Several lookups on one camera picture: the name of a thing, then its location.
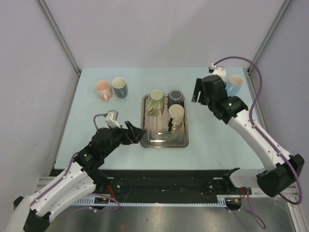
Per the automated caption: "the aluminium frame post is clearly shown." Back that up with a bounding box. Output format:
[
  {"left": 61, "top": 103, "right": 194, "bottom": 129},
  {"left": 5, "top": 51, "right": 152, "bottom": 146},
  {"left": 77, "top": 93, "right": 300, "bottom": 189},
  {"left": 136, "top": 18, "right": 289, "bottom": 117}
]
[
  {"left": 36, "top": 0, "right": 81, "bottom": 76},
  {"left": 253, "top": 0, "right": 294, "bottom": 66}
]

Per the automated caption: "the white cable duct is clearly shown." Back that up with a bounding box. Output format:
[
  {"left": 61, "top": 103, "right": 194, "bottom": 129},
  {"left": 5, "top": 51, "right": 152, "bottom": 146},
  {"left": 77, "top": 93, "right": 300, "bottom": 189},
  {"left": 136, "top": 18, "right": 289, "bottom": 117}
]
[{"left": 72, "top": 195, "right": 242, "bottom": 207}]

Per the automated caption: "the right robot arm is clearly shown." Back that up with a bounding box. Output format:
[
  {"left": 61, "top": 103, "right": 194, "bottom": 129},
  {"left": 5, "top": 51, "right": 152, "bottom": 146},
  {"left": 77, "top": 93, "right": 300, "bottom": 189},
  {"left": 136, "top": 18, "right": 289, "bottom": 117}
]
[{"left": 192, "top": 75, "right": 305, "bottom": 197}]

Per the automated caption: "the black mug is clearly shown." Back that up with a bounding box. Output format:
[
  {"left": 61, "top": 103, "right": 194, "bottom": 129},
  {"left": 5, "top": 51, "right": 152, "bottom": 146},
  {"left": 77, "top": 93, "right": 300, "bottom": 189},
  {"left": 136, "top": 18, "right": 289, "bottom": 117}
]
[{"left": 168, "top": 89, "right": 183, "bottom": 106}]

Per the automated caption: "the light blue mug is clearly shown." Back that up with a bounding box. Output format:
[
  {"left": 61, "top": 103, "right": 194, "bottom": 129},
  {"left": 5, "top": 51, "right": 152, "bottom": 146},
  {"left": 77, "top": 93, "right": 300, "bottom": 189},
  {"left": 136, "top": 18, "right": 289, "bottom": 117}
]
[{"left": 225, "top": 75, "right": 244, "bottom": 96}]

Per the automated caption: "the dark teal mug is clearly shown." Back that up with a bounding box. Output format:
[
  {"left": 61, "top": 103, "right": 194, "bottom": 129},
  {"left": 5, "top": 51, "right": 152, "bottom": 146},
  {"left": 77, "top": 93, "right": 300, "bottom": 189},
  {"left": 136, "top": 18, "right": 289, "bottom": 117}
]
[{"left": 112, "top": 77, "right": 128, "bottom": 99}]

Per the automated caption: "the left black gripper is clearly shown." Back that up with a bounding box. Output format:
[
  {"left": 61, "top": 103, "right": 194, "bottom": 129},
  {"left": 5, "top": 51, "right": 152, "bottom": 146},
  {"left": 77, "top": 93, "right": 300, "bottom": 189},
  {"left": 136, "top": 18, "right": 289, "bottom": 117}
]
[{"left": 102, "top": 120, "right": 146, "bottom": 157}]

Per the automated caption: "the steel tray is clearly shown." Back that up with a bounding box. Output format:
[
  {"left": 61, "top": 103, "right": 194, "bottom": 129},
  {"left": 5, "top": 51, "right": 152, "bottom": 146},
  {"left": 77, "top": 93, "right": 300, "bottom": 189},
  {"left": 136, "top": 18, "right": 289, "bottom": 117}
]
[{"left": 140, "top": 95, "right": 189, "bottom": 148}]

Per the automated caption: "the green mug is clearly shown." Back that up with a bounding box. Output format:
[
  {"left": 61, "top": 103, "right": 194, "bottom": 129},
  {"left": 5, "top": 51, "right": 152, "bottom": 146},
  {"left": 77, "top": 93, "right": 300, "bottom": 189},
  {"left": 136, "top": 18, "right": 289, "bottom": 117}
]
[{"left": 146, "top": 89, "right": 165, "bottom": 116}]

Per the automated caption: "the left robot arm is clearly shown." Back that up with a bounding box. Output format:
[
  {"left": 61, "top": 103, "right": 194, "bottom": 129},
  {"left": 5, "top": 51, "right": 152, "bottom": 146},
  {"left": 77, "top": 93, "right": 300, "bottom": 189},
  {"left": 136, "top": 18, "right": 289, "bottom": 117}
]
[{"left": 6, "top": 121, "right": 146, "bottom": 232}]

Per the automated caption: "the right aluminium frame post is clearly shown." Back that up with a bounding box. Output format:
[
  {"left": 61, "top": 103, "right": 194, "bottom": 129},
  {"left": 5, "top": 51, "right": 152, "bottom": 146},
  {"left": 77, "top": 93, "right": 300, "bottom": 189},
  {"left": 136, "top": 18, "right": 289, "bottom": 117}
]
[{"left": 253, "top": 0, "right": 294, "bottom": 66}]

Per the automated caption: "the pink mug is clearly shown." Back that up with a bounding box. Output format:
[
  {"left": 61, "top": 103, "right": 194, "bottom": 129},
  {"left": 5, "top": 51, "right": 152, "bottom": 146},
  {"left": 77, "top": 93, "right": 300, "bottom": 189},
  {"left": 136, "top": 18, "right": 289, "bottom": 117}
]
[{"left": 95, "top": 80, "right": 112, "bottom": 101}]

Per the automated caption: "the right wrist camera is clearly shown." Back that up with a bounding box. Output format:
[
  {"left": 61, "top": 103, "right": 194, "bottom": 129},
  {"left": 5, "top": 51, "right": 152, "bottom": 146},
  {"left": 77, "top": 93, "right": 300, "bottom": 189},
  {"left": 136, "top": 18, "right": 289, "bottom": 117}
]
[{"left": 209, "top": 63, "right": 226, "bottom": 82}]

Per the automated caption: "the left aluminium frame post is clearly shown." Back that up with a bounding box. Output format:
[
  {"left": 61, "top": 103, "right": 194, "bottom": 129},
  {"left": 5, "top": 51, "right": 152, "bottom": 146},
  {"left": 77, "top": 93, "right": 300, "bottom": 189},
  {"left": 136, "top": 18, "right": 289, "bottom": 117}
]
[{"left": 36, "top": 0, "right": 81, "bottom": 76}]

